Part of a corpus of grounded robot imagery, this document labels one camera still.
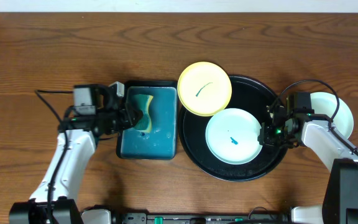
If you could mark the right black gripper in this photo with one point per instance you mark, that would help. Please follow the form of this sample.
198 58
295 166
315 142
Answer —
265 137

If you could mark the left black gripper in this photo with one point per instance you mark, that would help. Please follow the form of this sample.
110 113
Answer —
127 115

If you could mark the green yellow sponge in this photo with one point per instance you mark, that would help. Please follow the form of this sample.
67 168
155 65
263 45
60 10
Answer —
142 102

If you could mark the pale green plate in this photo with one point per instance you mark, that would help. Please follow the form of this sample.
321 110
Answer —
231 136

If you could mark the light blue plate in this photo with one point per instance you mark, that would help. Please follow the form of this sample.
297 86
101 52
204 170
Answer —
325 103

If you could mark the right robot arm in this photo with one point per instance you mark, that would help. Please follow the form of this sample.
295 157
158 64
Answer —
340 156

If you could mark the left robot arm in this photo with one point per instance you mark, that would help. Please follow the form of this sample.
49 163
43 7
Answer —
79 132

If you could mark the yellow plate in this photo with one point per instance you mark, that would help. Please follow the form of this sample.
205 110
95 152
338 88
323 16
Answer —
204 88

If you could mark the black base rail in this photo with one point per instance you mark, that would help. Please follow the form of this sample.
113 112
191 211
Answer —
179 218

